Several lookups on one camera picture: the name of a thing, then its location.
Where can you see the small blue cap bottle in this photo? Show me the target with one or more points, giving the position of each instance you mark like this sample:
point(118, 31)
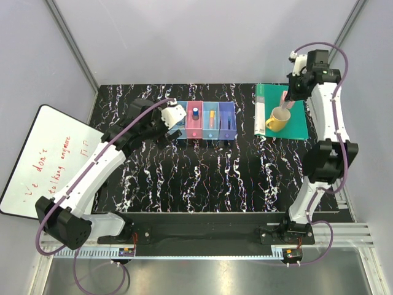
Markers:
point(195, 114)

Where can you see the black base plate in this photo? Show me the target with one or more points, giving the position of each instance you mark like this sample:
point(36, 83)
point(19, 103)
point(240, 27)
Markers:
point(220, 232)

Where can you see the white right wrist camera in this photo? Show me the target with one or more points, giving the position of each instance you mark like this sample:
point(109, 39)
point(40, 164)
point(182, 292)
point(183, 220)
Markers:
point(299, 61)

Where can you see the aluminium cable duct rail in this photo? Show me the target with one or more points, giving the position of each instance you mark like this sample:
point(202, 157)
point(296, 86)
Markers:
point(168, 253)

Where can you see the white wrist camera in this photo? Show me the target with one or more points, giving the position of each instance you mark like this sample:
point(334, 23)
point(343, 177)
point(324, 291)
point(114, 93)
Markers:
point(299, 61)
point(172, 115)

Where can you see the blue round jar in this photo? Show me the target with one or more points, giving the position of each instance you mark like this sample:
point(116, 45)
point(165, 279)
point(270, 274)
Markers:
point(181, 123)

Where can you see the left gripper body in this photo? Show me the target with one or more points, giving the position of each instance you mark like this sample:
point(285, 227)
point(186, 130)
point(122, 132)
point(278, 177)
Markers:
point(157, 130)

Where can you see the whiteboard with red writing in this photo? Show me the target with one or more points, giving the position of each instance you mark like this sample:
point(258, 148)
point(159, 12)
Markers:
point(56, 148)

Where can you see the pink cube box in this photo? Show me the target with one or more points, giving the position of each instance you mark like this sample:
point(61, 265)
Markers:
point(284, 94)

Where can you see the yellow mug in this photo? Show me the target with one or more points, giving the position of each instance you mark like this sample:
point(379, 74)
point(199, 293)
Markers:
point(278, 119)

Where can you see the light blue drawer box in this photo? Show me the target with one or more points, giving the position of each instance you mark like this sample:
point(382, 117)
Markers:
point(208, 133)

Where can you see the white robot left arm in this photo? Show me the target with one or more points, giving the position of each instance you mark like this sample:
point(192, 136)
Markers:
point(63, 216)

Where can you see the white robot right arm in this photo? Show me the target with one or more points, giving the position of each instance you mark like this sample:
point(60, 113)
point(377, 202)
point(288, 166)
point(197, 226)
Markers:
point(329, 159)

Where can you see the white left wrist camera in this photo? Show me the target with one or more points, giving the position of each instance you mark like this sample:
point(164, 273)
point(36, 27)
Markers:
point(172, 115)

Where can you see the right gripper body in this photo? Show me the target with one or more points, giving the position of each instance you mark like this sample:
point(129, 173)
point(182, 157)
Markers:
point(296, 91)

